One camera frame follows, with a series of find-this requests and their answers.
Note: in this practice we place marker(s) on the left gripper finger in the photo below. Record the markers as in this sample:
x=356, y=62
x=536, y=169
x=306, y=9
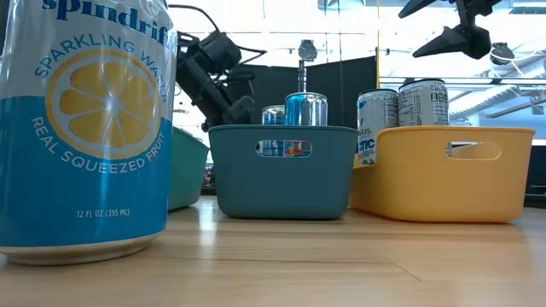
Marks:
x=241, y=110

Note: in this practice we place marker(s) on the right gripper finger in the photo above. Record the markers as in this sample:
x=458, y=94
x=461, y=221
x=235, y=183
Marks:
x=469, y=42
x=426, y=5

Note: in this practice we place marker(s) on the blue-tab Red Bull can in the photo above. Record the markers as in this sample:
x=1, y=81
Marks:
x=306, y=108
x=273, y=115

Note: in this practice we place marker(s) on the black-top Celsius can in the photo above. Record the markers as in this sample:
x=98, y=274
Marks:
x=375, y=111
x=422, y=102

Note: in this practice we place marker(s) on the green plastic bin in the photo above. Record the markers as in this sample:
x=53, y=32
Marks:
x=185, y=170

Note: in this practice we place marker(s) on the dark teal plastic bin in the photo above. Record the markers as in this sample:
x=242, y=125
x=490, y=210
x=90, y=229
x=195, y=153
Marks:
x=281, y=187

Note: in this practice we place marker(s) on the Spindrift sparkling water can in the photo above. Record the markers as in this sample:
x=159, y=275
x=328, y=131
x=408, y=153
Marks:
x=85, y=170

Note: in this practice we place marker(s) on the yellow plastic bin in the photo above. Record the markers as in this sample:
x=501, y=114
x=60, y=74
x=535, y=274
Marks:
x=426, y=187

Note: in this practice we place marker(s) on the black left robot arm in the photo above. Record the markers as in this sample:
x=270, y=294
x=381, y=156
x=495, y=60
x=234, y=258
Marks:
x=217, y=51

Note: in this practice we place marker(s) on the round black device on pole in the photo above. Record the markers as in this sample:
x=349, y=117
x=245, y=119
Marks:
x=307, y=50

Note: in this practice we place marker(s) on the black folding partition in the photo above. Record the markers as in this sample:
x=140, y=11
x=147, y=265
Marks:
x=341, y=94

